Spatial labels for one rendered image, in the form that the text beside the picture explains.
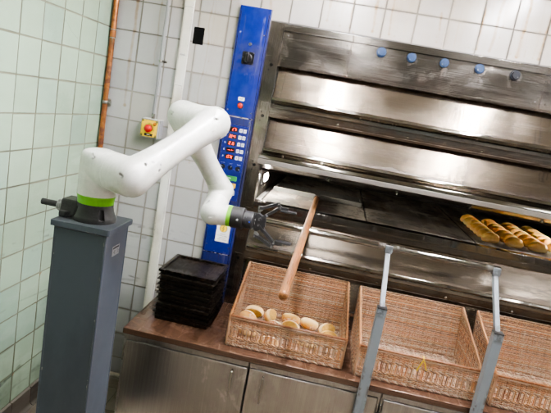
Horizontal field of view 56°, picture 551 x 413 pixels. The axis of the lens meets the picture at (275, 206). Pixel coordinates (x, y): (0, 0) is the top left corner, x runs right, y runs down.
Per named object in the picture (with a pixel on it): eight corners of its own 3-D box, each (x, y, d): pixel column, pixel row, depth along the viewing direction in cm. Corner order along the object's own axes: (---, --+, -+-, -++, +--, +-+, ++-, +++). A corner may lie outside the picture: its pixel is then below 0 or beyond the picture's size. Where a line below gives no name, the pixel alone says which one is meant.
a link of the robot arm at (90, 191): (95, 210, 169) (102, 152, 166) (67, 198, 178) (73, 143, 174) (127, 207, 180) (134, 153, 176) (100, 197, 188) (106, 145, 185)
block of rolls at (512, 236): (457, 220, 339) (460, 211, 338) (533, 234, 334) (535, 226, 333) (481, 242, 279) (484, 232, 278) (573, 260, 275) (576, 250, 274)
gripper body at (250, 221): (248, 207, 226) (268, 211, 225) (244, 226, 228) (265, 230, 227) (244, 211, 219) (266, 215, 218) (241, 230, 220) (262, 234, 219)
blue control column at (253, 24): (243, 285, 488) (284, 52, 447) (260, 288, 486) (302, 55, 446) (179, 391, 299) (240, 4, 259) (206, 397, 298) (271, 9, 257)
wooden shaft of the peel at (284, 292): (287, 302, 144) (289, 292, 143) (276, 300, 144) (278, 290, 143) (318, 201, 311) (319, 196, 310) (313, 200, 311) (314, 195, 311)
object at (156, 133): (143, 135, 280) (146, 116, 278) (161, 138, 279) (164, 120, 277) (138, 136, 272) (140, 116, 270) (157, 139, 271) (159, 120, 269)
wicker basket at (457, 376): (348, 331, 280) (358, 283, 275) (453, 354, 276) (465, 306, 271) (350, 375, 233) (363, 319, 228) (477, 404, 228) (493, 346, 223)
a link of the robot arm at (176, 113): (179, 116, 191) (198, 96, 197) (156, 111, 198) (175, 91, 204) (198, 152, 204) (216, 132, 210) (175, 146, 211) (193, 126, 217)
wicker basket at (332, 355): (240, 306, 287) (248, 260, 282) (340, 328, 283) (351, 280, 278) (222, 345, 239) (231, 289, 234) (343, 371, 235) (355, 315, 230)
